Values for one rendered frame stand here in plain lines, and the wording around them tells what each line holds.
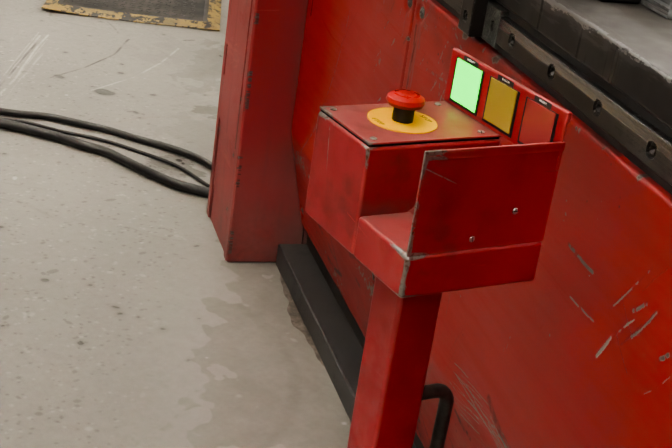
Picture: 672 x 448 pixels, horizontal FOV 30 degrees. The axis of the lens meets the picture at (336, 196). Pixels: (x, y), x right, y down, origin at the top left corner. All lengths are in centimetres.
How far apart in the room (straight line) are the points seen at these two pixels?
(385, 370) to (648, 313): 27
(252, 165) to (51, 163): 68
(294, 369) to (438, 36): 79
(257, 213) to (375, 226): 145
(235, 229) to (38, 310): 47
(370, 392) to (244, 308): 118
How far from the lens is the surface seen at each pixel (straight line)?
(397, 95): 126
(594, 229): 137
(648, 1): 154
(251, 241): 268
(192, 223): 285
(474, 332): 167
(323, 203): 129
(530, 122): 124
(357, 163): 122
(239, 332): 243
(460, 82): 133
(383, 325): 131
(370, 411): 136
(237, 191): 262
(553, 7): 148
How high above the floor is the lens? 119
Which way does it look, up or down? 23 degrees down
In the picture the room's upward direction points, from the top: 9 degrees clockwise
